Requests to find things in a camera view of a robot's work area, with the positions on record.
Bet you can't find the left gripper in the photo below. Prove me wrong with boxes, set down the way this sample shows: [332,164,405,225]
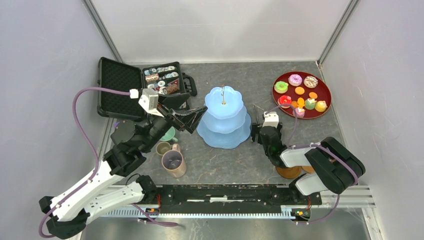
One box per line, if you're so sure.
[139,92,208,153]

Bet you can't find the metal tongs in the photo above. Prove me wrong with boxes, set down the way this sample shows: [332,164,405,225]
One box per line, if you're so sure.
[253,104,262,126]

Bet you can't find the blue three-tier cake stand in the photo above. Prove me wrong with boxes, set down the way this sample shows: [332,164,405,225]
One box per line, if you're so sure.
[196,85,252,149]

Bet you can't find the red frosted donut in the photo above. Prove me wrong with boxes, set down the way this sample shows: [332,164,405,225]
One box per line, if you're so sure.
[277,95,292,109]

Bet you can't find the pink frosted donut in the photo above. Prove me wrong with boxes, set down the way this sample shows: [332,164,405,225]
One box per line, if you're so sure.
[288,74,303,87]

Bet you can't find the green frosted donut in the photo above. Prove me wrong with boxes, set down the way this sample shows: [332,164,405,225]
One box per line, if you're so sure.
[273,81,289,94]

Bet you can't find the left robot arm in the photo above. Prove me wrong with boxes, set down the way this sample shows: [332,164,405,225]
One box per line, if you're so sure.
[38,88,208,240]

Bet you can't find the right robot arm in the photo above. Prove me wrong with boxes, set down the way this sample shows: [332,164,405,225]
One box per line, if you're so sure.
[251,123,366,204]

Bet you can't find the green teacup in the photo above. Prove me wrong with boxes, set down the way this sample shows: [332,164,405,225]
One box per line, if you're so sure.
[160,127,179,143]

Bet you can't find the black open case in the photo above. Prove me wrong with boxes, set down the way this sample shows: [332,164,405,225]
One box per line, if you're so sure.
[97,57,197,122]

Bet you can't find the small olive cup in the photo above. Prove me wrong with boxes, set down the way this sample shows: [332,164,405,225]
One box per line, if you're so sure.
[155,141,172,156]

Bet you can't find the pink cupcake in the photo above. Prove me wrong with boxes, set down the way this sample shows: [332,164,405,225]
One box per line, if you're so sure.
[293,107,306,118]

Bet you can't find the pink mug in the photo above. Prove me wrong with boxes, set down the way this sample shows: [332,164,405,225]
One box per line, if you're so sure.
[161,143,187,178]

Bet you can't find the orange round cookie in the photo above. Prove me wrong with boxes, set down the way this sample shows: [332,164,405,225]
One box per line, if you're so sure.
[294,86,305,96]

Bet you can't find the green cupcake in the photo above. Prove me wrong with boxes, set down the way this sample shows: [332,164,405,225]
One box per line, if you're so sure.
[304,98,317,110]

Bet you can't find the dark wooden coaster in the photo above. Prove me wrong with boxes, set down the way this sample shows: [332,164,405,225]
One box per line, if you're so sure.
[275,166,302,179]

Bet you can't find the red round tray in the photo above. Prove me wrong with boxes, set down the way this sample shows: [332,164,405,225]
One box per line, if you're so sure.
[271,71,332,120]

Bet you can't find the small orange cookie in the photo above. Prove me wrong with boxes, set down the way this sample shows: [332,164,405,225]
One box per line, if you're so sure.
[308,91,318,99]

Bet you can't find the yellow cupcake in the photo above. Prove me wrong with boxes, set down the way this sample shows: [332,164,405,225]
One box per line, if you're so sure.
[314,100,328,113]

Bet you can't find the light wooden coaster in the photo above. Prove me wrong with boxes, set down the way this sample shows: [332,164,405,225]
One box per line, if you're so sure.
[301,166,316,174]

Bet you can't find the white sprinkled donut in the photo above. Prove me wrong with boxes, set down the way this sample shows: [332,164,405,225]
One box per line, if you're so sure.
[303,75,319,89]

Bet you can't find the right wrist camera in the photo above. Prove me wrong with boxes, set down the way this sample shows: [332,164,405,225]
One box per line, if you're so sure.
[262,111,280,128]

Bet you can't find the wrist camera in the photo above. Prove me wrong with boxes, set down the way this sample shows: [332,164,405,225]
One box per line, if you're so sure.
[262,111,280,128]
[138,88,164,118]

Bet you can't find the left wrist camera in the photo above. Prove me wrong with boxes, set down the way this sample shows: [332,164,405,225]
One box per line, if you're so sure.
[138,88,164,118]

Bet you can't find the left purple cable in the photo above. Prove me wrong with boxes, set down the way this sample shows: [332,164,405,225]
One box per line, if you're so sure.
[38,86,139,239]

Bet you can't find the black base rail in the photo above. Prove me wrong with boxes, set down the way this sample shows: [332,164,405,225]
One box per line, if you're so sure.
[135,175,323,220]

